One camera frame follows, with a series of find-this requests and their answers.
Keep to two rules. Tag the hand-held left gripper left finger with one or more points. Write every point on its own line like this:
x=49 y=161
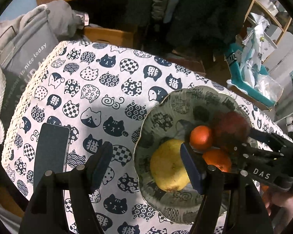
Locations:
x=102 y=160

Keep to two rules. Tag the red apple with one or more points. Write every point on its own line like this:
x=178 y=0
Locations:
x=230 y=126

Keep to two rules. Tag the dark grey garment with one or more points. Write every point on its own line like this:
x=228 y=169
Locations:
x=56 y=17

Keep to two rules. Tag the yellow lemon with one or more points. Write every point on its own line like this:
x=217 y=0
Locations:
x=166 y=165

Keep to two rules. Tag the teal box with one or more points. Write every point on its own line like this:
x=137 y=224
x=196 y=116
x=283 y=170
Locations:
x=234 y=61

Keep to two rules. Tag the orange tangerine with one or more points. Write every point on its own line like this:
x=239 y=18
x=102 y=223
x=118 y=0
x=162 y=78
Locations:
x=217 y=159
x=265 y=189
x=200 y=137

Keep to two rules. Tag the cardboard box with red print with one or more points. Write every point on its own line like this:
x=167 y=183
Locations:
x=185 y=62

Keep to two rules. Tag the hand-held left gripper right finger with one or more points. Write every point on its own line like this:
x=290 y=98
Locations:
x=191 y=168

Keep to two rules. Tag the grey printed laundry bag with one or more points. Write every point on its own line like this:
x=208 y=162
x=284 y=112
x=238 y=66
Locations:
x=26 y=53

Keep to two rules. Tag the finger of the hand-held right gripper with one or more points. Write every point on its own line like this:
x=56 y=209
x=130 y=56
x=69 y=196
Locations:
x=271 y=139
x=258 y=154

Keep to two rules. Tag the black coat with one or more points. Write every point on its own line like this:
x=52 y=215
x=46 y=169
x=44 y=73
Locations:
x=139 y=2

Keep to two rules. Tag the dark blue smartphone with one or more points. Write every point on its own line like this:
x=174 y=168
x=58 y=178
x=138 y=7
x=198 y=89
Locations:
x=51 y=151

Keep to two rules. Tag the grey jacket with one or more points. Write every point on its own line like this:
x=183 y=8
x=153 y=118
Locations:
x=163 y=0

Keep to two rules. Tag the green glass bowl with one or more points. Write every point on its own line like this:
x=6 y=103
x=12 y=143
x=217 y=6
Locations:
x=166 y=117

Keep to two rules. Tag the person's right hand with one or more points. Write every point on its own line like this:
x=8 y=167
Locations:
x=283 y=202

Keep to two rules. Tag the clear plastic bag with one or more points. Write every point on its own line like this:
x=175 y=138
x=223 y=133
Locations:
x=269 y=87

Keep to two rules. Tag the white patterned box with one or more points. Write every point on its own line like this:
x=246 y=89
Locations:
x=285 y=51

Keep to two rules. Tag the white patterned plastic bag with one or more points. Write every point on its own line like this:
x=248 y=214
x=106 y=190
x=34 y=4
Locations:
x=254 y=48

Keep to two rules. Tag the wooden drawer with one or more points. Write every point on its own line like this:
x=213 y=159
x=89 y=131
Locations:
x=107 y=36

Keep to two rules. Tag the cat-print tablecloth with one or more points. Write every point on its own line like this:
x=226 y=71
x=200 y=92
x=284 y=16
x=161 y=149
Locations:
x=88 y=78

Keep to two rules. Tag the wooden shelf rack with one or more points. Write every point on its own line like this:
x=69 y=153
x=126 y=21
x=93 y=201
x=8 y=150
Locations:
x=266 y=9

